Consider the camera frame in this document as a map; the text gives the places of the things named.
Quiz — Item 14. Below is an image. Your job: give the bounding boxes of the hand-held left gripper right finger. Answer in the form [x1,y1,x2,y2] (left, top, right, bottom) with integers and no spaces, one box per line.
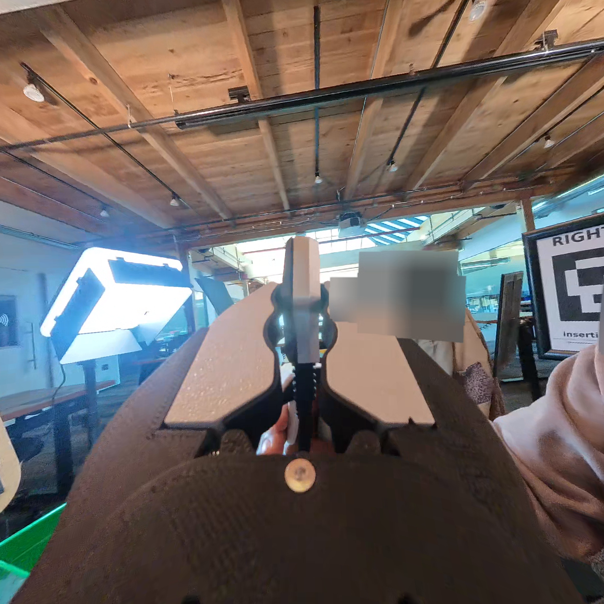
[321,283,436,428]

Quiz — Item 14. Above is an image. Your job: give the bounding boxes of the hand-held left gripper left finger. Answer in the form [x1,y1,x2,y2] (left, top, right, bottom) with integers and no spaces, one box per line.
[163,282,286,431]

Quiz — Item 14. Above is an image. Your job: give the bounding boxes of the black braided adapter cable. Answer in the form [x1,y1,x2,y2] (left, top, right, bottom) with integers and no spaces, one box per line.
[292,361,325,456]

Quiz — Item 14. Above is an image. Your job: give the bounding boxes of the grey HDMI adapter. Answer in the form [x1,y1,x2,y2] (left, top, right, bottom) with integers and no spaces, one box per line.
[282,236,327,364]

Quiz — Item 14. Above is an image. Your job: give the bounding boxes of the green storage bin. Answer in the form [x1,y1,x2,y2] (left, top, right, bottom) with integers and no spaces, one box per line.
[0,502,67,604]

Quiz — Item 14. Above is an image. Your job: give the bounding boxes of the person's left hand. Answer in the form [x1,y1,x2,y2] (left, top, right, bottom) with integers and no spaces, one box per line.
[256,403,299,456]

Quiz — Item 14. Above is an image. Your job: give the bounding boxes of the upright wooden board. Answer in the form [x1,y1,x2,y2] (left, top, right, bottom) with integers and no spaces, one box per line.
[495,271,524,380]

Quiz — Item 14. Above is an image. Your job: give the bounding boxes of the person's torso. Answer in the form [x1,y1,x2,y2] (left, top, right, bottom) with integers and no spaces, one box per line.
[417,307,506,422]

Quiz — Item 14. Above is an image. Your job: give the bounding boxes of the bright white light panel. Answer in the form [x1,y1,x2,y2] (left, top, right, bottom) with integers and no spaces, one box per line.
[40,248,194,364]

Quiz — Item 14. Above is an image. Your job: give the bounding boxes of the black light stand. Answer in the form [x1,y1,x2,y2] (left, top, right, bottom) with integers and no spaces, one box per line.
[52,361,102,496]

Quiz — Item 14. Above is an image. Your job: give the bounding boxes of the wooden background desk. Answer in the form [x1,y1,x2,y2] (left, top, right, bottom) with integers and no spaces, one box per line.
[0,380,116,496]

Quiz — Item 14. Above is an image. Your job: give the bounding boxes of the black ceiling pipe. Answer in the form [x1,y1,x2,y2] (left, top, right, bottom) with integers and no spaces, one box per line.
[174,39,604,132]

